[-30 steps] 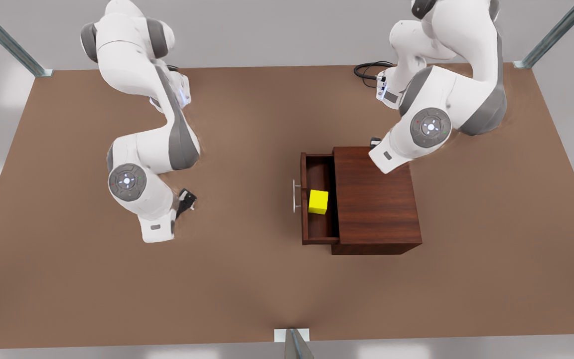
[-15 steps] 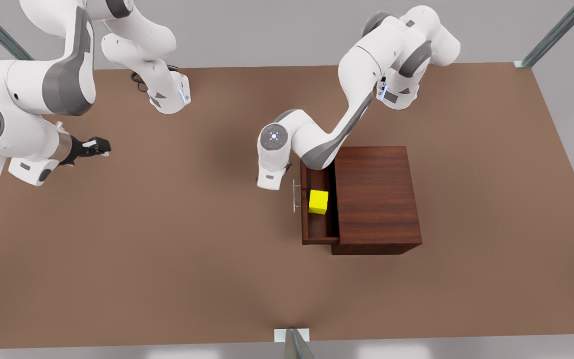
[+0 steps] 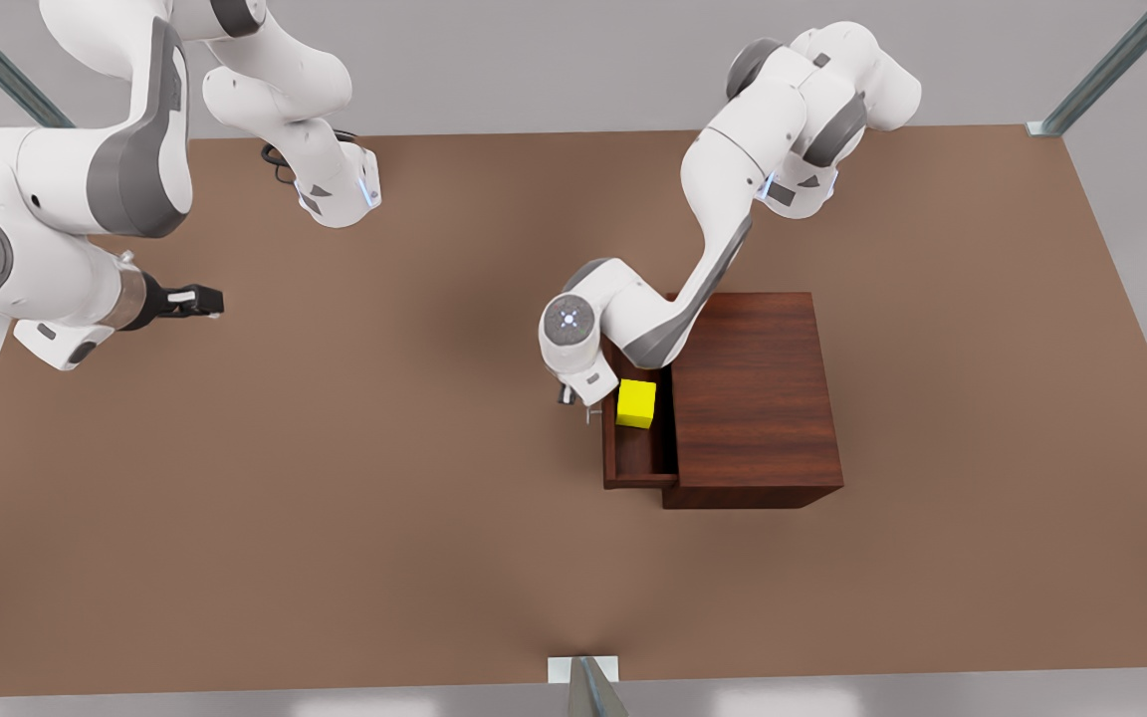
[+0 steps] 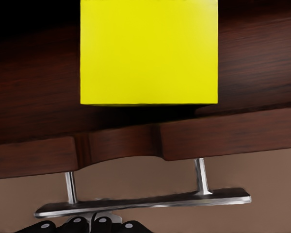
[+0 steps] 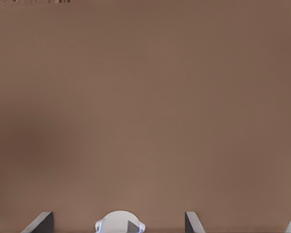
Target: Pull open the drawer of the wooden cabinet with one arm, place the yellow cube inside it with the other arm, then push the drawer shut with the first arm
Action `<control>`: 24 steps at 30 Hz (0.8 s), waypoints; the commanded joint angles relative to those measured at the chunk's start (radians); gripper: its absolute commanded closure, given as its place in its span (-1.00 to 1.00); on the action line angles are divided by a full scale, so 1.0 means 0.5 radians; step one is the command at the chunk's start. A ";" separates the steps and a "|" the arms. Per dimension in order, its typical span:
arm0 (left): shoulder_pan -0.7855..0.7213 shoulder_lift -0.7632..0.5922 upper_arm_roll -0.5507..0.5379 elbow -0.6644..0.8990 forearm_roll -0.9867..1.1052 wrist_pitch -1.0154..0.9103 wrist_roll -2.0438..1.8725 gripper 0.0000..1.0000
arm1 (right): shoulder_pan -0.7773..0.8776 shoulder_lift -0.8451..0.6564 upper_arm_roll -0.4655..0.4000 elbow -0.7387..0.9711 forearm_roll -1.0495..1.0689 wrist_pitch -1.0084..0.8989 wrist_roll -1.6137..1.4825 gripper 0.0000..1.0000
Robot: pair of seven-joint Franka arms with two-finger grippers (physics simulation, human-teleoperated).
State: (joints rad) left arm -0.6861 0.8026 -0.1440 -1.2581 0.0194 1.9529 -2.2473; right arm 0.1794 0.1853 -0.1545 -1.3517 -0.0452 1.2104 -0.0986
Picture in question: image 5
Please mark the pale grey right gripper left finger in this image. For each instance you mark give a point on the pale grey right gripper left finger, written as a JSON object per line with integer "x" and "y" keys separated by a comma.
{"x": 42, "y": 224}

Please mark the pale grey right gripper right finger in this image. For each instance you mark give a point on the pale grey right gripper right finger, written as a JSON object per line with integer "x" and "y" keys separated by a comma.
{"x": 192, "y": 224}

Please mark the white rounded cup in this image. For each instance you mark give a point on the white rounded cup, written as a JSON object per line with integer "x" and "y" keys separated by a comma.
{"x": 116, "y": 222}

